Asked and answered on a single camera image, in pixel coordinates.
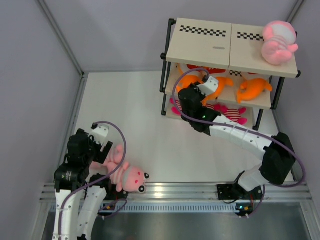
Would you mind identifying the magenta plush with yellow glasses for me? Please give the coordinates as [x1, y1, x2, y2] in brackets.
[169, 97, 182, 116]

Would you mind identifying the orange shark plush top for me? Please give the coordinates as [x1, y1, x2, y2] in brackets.
[176, 63, 208, 92]

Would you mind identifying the orange shark plush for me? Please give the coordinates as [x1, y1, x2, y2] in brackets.
[176, 63, 208, 92]
[236, 72, 273, 104]
[202, 67, 234, 106]

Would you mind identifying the light pink plush with face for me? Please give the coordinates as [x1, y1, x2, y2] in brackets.
[89, 144, 150, 193]

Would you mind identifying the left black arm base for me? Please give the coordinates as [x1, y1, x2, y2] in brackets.
[104, 184, 129, 201]

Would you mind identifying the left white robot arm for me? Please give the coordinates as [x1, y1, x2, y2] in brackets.
[52, 124, 113, 240]

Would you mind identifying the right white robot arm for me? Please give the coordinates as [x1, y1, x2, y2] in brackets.
[178, 84, 296, 199]

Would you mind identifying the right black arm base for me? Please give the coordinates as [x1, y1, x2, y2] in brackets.
[217, 183, 251, 203]

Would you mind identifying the beige three-tier shelf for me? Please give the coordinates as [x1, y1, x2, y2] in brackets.
[160, 18, 300, 130]

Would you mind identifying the light pink plush on shelf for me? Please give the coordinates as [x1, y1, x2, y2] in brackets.
[261, 20, 299, 66]

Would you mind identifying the magenta striped plush left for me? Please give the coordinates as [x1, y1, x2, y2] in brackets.
[205, 103, 226, 114]

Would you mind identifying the magenta striped plush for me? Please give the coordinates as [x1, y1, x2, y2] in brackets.
[205, 103, 226, 114]
[221, 105, 248, 125]

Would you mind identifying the magenta striped plush right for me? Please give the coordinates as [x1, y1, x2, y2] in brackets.
[221, 105, 248, 125]

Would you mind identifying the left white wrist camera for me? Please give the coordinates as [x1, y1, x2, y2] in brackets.
[90, 123, 109, 147]

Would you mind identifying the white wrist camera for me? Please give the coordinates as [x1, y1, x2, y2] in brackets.
[196, 76, 219, 97]
[90, 123, 109, 147]

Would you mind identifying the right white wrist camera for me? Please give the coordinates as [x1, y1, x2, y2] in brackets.
[196, 76, 219, 97]

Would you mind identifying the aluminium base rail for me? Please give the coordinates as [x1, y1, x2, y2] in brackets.
[39, 181, 313, 213]

